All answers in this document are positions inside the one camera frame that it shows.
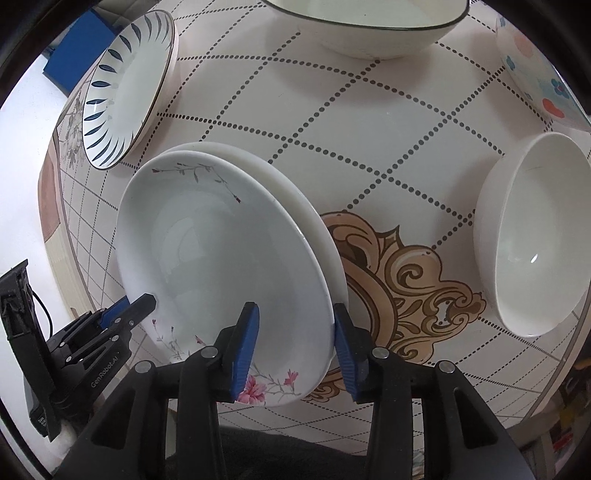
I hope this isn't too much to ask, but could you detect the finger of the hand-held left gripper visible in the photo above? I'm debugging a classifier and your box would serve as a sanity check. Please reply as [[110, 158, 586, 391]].
[[64, 292, 158, 366], [50, 296, 133, 352]]

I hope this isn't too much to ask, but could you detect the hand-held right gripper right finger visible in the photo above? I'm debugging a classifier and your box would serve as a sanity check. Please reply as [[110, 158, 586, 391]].
[[333, 302, 534, 480]]

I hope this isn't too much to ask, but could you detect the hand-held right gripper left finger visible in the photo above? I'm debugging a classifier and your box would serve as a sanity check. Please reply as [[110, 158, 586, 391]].
[[53, 302, 260, 480]]

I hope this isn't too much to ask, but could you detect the white plate with floral print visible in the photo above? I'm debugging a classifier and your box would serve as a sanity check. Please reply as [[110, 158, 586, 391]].
[[115, 150, 336, 408]]

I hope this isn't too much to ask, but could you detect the plain white plate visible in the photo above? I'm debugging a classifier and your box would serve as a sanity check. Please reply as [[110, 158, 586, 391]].
[[182, 141, 350, 324]]

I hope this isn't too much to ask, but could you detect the white bowl with dark rim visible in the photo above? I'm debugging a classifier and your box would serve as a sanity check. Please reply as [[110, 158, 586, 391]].
[[263, 0, 470, 61]]

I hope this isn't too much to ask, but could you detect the pastel patterned bowl blue rim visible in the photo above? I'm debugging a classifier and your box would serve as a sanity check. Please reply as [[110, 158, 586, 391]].
[[495, 13, 591, 134]]

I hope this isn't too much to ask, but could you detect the plain white bowl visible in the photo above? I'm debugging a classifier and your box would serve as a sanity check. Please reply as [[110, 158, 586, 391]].
[[473, 132, 591, 339]]

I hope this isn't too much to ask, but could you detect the white plate with blue stripes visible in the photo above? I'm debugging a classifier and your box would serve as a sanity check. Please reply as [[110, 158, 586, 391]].
[[82, 10, 181, 172]]

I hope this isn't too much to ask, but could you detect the blue box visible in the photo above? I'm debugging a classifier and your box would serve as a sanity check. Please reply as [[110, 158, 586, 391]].
[[43, 8, 124, 88]]

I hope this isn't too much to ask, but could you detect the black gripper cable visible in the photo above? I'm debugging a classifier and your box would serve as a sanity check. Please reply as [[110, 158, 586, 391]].
[[28, 287, 53, 334]]

